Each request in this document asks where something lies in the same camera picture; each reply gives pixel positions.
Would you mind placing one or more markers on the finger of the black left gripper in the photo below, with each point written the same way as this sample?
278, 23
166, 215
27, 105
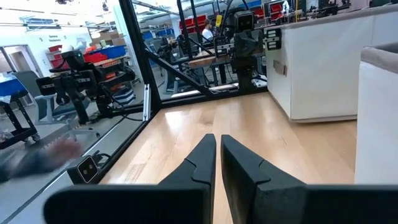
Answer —
256, 43
241, 43

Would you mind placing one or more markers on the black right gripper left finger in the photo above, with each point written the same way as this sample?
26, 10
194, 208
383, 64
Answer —
140, 205

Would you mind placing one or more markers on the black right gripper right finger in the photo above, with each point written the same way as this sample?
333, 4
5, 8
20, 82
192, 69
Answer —
295, 205

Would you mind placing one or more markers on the small black robot arm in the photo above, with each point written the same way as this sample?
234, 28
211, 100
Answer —
168, 49

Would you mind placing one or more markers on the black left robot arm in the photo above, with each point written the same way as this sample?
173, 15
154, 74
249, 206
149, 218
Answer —
245, 74

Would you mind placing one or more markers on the person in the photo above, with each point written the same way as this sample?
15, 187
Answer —
25, 168
207, 33

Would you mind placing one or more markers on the white power strip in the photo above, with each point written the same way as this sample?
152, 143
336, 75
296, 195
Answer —
259, 83

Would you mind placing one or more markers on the wooden workbench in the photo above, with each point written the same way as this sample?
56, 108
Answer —
202, 62

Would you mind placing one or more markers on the red stacked storage bins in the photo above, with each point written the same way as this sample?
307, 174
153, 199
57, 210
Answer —
192, 22

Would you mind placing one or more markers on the beige fabric storage bin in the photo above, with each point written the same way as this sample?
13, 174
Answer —
323, 74

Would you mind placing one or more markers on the blue stacked storage bins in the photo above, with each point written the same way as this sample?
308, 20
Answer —
164, 32

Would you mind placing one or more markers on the person's hand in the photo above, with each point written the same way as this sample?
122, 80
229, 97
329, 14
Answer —
63, 152

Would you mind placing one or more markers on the blue white striped bag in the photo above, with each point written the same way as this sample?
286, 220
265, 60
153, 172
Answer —
127, 97

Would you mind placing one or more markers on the blue storage bin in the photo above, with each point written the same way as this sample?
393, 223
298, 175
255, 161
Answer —
115, 52

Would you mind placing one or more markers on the brown cardboard box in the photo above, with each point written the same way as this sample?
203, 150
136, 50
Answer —
109, 37

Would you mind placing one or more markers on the black wheeled cart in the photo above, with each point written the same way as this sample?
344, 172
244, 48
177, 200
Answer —
18, 133

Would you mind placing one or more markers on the red storage bin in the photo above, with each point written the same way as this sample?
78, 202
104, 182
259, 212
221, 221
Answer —
94, 58

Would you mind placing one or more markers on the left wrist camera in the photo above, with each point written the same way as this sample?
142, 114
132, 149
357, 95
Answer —
245, 21

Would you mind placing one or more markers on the black metal station frame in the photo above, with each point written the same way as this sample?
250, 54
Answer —
183, 31

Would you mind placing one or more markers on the small white-faced camera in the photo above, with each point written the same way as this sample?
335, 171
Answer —
88, 169

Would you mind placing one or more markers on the silver frame bracket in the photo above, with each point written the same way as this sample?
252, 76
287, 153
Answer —
146, 105

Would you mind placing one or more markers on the black metal table frame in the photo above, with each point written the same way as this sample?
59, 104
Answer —
140, 46

